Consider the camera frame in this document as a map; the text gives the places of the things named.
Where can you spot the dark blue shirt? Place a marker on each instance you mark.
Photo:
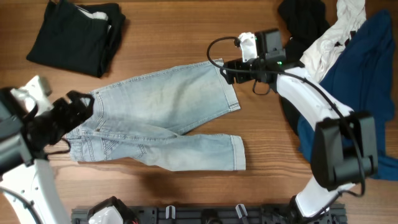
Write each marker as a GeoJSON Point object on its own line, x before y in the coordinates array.
{"type": "Point", "coordinates": [361, 78]}

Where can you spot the white crumpled shirt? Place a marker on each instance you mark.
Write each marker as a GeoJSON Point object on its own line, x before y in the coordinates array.
{"type": "Point", "coordinates": [324, 52]}

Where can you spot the black crumpled garment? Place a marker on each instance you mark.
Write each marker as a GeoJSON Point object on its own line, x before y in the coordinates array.
{"type": "Point", "coordinates": [306, 22]}

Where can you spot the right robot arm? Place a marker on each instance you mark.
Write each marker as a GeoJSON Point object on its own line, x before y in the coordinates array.
{"type": "Point", "coordinates": [344, 150]}

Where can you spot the folded black garment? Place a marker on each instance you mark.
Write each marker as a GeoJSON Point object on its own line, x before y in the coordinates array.
{"type": "Point", "coordinates": [80, 38]}

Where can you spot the light blue denim shorts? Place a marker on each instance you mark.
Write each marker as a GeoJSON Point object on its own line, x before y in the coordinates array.
{"type": "Point", "coordinates": [150, 118]}

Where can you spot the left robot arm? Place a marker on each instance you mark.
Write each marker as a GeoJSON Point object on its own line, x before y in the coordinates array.
{"type": "Point", "coordinates": [27, 179]}

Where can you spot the black mounting rail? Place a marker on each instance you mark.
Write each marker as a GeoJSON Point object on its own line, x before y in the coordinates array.
{"type": "Point", "coordinates": [205, 214]}

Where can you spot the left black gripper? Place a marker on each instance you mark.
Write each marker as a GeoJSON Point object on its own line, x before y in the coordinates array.
{"type": "Point", "coordinates": [64, 108]}

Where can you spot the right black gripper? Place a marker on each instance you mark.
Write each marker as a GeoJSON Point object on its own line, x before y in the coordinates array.
{"type": "Point", "coordinates": [237, 70]}

